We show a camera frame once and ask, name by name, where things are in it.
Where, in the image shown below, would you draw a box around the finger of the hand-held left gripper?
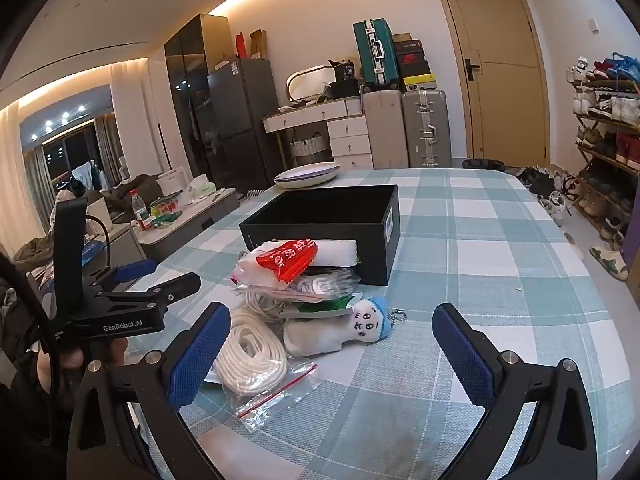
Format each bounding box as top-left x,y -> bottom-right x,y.
89,258 -> 158,286
95,272 -> 202,311

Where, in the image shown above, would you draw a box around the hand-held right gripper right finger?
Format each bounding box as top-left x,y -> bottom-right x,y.
431,302 -> 598,480

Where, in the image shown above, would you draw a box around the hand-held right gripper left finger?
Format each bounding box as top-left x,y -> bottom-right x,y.
67,301 -> 232,480

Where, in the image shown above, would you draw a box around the white rope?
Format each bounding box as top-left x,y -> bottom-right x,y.
207,307 -> 321,433

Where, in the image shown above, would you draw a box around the white plush doll keychain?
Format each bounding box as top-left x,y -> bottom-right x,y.
283,296 -> 408,358

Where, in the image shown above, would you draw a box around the red snack packet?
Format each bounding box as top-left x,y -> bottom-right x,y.
256,239 -> 319,283

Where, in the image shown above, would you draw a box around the green medicine packet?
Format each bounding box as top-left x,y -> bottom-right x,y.
287,292 -> 363,318

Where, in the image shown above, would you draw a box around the black cardboard box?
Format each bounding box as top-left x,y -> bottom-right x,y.
238,184 -> 401,287

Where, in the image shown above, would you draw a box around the white charging cable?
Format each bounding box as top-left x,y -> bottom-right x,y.
245,267 -> 361,321

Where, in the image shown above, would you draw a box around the person's left forearm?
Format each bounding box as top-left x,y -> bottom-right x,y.
0,252 -> 71,480

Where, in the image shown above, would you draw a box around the person's left hand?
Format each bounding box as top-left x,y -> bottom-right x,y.
35,335 -> 128,396

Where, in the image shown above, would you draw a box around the olive jacket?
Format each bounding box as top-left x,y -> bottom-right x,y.
14,237 -> 57,273

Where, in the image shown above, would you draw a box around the red cap water bottle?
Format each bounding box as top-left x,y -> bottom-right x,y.
131,189 -> 152,231

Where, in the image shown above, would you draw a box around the green snack bag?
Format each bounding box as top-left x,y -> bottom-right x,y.
150,197 -> 183,224

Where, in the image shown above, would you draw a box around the low grey cabinet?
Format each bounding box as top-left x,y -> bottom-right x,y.
135,187 -> 241,261

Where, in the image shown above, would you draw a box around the hanging clothes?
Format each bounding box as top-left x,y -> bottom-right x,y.
72,160 -> 113,193

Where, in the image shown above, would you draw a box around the white kettle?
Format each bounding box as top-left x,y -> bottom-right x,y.
157,167 -> 191,196

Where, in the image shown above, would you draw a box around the white plastic bag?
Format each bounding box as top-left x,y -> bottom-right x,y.
187,175 -> 217,204

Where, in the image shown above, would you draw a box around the grey curtain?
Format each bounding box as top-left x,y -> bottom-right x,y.
95,115 -> 123,181

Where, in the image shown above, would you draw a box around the purple oval plate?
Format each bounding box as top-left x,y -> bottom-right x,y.
277,176 -> 338,190

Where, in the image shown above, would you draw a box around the camouflage slipper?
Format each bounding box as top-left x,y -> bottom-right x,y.
589,245 -> 629,281

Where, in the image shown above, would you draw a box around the black refrigerator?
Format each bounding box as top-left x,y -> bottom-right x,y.
207,58 -> 273,193

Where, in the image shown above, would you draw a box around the white oval plate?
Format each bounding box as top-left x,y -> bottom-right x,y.
273,162 -> 341,184

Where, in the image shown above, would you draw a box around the pile of shoes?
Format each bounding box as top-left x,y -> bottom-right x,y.
517,165 -> 583,226

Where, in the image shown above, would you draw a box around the dark tall cabinet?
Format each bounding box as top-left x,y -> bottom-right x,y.
165,14 -> 231,196

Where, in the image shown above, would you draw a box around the woven basket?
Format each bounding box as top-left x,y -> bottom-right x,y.
289,132 -> 331,166

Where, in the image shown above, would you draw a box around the silver suitcase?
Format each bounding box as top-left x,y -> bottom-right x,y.
402,89 -> 451,168

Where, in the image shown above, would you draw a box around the white dresser with drawers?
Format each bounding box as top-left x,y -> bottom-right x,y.
263,97 -> 375,171

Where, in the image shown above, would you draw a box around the beige suitcase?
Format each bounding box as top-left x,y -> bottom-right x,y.
362,90 -> 408,170

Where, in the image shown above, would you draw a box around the oval mirror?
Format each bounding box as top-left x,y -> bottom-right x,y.
286,63 -> 337,101

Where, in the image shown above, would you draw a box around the black bag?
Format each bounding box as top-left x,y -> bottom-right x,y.
327,59 -> 362,98

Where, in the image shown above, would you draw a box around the yellow and black shoe box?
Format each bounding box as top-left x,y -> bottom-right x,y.
402,74 -> 437,92

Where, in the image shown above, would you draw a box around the beige door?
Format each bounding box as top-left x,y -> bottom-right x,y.
430,0 -> 551,167

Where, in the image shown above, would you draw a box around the shoe rack with shoes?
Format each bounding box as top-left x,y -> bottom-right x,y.
567,52 -> 640,241

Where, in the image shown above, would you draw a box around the black and red shoe box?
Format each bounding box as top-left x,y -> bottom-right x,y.
394,41 -> 431,77

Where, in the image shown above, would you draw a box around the teal suitcase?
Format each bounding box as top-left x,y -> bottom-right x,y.
353,18 -> 398,88

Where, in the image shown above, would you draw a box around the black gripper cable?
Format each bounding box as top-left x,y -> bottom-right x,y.
84,215 -> 112,275

